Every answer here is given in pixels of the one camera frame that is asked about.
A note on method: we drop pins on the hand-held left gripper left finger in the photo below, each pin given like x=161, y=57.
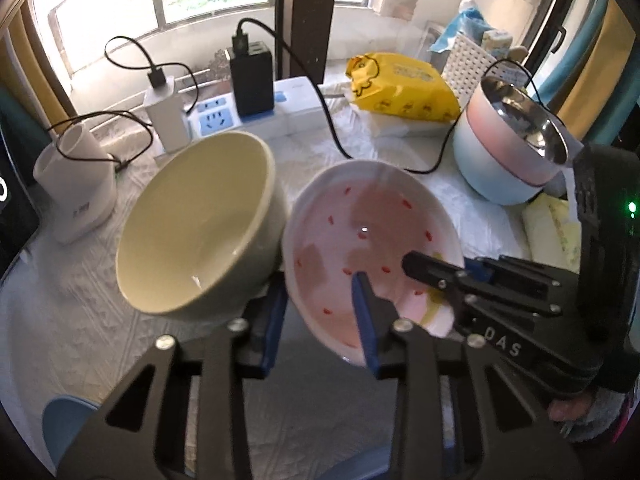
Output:
x=275, y=320

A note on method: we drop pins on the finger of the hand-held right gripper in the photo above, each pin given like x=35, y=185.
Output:
x=525, y=272
x=430, y=270

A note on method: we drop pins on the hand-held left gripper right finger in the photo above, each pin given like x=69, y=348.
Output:
x=362, y=320

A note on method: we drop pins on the pink bowl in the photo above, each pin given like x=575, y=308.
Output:
x=350, y=220

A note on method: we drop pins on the cream bowl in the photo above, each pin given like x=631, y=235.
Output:
x=200, y=220

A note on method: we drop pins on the person's right hand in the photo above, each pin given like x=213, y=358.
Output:
x=567, y=410

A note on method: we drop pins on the pale yellow cloth pack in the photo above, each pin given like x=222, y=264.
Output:
x=550, y=230

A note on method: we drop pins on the pink and blue pot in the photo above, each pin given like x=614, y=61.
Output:
x=495, y=160

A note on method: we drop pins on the white tissue pack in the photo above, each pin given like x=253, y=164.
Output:
x=395, y=125

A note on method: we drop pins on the yellow wipes packet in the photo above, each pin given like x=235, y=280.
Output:
x=400, y=85

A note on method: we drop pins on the white textured tablecloth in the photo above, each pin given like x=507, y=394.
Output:
x=75, y=310

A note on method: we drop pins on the white power strip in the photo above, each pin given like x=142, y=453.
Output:
x=215, y=117

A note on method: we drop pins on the white perforated board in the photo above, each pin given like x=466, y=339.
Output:
x=465, y=60

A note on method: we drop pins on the white desk lamp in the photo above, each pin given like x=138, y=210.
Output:
x=75, y=200

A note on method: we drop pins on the blue plastic bag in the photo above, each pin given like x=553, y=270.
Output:
x=452, y=32

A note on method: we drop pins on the black charger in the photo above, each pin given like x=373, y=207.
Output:
x=252, y=80

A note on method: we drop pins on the tablet showing clock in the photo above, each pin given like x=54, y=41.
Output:
x=15, y=210

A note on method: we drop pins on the yellow curtain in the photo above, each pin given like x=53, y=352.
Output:
x=30, y=75

